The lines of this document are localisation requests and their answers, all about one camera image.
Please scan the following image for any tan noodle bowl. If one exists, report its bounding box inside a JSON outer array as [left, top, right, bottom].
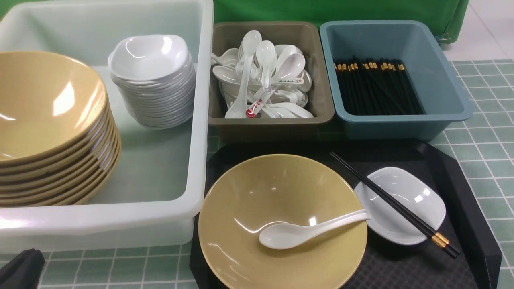
[[198, 154, 368, 289]]

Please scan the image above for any white ceramic soup spoon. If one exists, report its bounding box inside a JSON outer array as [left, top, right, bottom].
[[259, 209, 371, 250]]

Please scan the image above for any white small sauce dish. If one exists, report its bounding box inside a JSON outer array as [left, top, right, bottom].
[[354, 167, 447, 246]]

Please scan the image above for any black chopstick gold band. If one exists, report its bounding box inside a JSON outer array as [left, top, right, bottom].
[[330, 153, 459, 259], [331, 152, 462, 256]]

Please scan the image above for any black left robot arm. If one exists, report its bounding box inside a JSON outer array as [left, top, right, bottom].
[[0, 249, 45, 289]]

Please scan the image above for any pile of white spoons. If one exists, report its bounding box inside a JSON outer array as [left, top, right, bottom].
[[211, 30, 314, 119]]

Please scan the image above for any white spoon red label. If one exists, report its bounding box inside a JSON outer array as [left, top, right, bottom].
[[245, 53, 306, 118]]

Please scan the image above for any white translucent plastic tub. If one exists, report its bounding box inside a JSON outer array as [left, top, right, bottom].
[[1, 0, 214, 254]]

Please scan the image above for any olive brown plastic bin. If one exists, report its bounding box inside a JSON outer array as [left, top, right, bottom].
[[208, 21, 335, 143]]

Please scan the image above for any pile of black chopsticks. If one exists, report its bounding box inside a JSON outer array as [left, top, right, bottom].
[[333, 57, 426, 116]]

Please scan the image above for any stack of white dishes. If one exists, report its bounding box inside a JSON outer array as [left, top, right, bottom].
[[108, 34, 196, 130]]

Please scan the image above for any black plastic serving tray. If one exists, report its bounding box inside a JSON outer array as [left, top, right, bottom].
[[206, 139, 502, 289]]

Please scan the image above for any blue plastic bin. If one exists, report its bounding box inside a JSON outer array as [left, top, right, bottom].
[[320, 20, 473, 141]]

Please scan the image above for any stack of tan bowls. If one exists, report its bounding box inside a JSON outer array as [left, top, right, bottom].
[[0, 51, 122, 208]]

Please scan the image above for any green cloth backdrop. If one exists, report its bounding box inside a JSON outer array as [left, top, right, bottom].
[[214, 0, 469, 44]]

